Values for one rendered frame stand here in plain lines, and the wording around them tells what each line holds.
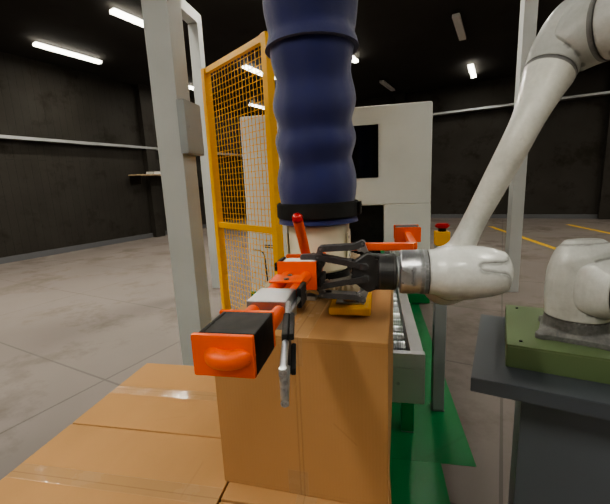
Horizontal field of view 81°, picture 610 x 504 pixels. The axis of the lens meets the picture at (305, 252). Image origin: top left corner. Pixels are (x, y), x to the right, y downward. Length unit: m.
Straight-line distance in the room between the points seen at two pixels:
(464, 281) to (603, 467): 0.76
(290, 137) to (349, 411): 0.65
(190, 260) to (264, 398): 1.56
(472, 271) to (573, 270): 0.49
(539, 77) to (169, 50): 1.94
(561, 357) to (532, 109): 0.62
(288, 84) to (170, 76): 1.50
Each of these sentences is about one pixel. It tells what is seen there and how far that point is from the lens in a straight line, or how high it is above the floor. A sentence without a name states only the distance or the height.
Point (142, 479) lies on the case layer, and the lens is 1.16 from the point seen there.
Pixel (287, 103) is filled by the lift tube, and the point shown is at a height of 1.46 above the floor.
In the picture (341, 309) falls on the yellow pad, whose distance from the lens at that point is 0.87.
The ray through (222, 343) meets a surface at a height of 1.10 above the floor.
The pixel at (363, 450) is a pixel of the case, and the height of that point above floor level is 0.69.
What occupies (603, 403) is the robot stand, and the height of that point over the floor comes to 0.75.
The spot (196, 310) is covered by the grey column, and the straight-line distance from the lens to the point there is 2.42.
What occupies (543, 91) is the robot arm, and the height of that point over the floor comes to 1.43.
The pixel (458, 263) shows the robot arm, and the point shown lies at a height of 1.11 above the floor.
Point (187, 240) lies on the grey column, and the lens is 2.32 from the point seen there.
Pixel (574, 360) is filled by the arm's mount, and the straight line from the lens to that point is 1.17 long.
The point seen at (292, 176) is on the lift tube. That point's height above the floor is 1.29.
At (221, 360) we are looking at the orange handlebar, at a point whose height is 1.09.
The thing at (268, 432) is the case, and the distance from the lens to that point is 0.94.
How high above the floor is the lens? 1.27
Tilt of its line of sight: 11 degrees down
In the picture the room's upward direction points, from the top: 3 degrees counter-clockwise
